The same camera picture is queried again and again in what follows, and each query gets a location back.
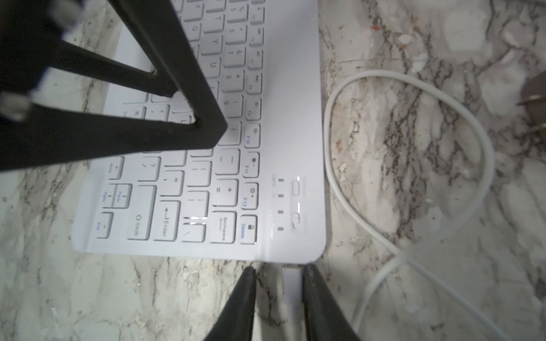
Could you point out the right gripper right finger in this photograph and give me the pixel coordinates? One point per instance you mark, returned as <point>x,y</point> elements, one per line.
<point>323,318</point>

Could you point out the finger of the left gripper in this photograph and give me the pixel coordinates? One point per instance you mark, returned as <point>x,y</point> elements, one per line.
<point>71,58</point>
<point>33,135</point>

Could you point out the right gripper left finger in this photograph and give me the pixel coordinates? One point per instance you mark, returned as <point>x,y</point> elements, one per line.
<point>236,320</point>

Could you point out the white wireless keyboard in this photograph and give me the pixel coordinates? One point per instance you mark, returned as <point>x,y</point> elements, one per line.
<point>258,195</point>

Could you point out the pink plug adapter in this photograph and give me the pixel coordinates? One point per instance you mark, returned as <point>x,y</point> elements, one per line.
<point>532,98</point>

